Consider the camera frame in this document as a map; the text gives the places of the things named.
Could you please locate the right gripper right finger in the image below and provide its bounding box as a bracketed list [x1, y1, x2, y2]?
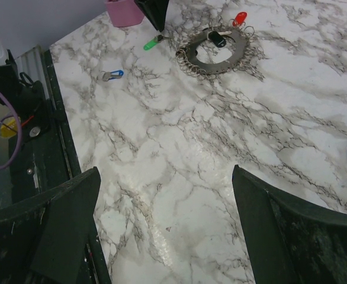
[232, 166, 347, 283]

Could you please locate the red key tag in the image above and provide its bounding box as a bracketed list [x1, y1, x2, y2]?
[232, 11, 248, 27]

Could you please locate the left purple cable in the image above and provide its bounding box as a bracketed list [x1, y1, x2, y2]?
[0, 77, 23, 170]

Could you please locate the metal key ring disc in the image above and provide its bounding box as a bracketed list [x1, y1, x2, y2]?
[175, 24, 264, 81]

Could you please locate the black key fob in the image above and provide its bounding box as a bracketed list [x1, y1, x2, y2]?
[207, 31, 226, 48]

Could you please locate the green tagged key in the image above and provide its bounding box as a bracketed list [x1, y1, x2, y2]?
[143, 35, 166, 51]

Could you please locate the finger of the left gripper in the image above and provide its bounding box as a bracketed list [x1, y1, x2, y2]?
[134, 0, 169, 32]

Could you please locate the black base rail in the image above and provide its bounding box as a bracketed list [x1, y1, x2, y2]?
[0, 47, 80, 209]

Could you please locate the pink metronome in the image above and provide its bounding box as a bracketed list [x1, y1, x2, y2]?
[105, 0, 144, 28]

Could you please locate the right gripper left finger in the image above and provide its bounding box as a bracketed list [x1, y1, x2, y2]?
[0, 168, 111, 283]

